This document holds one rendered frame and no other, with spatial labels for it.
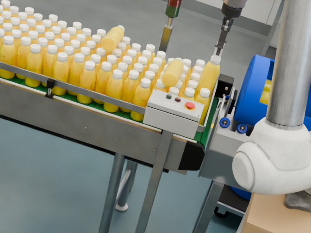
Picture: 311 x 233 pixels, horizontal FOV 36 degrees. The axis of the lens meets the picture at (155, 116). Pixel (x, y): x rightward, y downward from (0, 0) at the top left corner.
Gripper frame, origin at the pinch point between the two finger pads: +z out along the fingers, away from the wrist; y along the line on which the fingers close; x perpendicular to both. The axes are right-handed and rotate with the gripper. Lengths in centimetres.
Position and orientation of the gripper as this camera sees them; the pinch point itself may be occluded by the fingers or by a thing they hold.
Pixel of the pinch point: (218, 52)
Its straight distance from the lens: 193.8
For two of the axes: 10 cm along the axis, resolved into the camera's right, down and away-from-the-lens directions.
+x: -9.5, -3.0, 0.9
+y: 2.4, -5.1, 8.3
